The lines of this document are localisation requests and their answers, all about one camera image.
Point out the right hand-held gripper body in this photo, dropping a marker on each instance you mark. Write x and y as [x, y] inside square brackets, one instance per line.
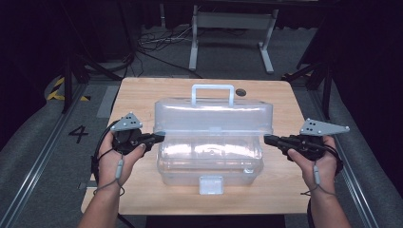
[309, 145]

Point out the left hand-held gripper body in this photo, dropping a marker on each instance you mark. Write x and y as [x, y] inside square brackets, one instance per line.
[126, 142]

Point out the clear plastic storage box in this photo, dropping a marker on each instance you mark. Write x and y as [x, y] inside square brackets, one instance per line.
[212, 120]

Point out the person's left hand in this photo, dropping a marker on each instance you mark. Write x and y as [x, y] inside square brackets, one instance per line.
[111, 167]

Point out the person's right hand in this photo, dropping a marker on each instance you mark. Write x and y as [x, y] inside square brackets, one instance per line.
[323, 174]

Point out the black tripod stand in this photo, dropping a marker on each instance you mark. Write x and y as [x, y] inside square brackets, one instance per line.
[326, 85]
[68, 82]

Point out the yellow black floor tape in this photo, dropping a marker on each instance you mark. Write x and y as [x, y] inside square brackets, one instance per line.
[55, 93]

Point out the person's dark clothing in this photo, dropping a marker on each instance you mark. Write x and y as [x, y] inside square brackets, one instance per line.
[215, 222]

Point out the grey metal table frame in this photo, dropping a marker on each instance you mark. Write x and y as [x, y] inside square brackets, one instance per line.
[233, 20]

